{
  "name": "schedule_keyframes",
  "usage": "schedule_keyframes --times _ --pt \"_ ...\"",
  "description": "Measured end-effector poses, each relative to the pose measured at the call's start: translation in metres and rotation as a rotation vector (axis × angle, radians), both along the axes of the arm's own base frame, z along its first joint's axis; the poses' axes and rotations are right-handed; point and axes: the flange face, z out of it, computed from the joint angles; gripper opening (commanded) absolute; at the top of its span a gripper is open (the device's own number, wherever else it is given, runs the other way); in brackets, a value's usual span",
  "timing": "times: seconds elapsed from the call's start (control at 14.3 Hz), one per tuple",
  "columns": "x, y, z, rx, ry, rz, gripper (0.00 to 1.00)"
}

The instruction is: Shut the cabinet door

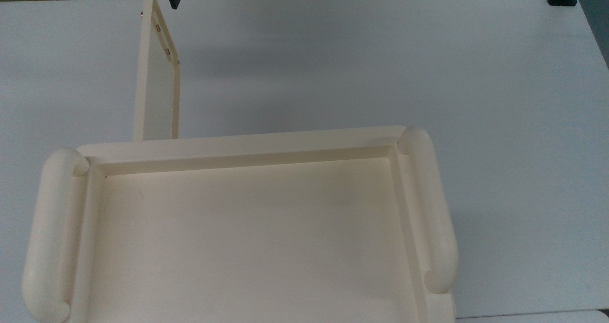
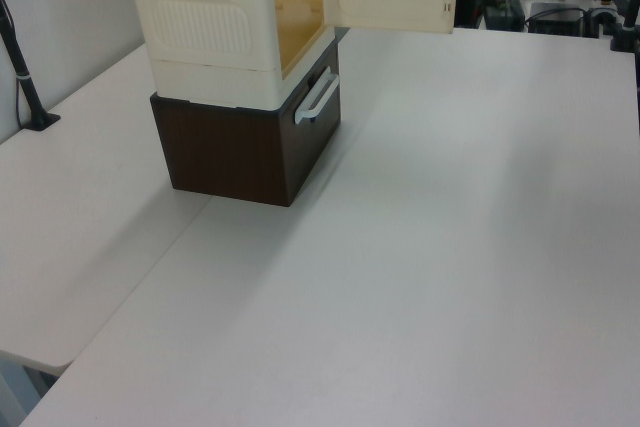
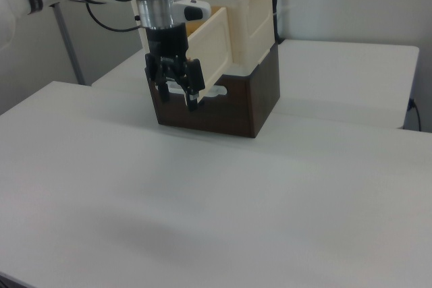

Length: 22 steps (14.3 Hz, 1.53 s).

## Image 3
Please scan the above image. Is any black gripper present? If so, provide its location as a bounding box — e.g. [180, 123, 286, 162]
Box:
[144, 23, 206, 113]

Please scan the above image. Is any cream cabinet door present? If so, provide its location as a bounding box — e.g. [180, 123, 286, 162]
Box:
[186, 6, 234, 105]

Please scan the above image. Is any cream plastic cabinet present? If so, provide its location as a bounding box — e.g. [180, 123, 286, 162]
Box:
[134, 0, 278, 70]

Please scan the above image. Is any dark brown wooden box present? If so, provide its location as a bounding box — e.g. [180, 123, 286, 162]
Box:
[144, 43, 281, 139]

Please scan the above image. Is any white box handle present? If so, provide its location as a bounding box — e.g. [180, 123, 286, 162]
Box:
[165, 80, 227, 98]

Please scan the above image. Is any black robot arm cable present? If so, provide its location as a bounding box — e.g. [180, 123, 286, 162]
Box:
[84, 3, 142, 32]

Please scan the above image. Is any black power cable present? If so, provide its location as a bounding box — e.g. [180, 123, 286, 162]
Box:
[407, 98, 423, 132]

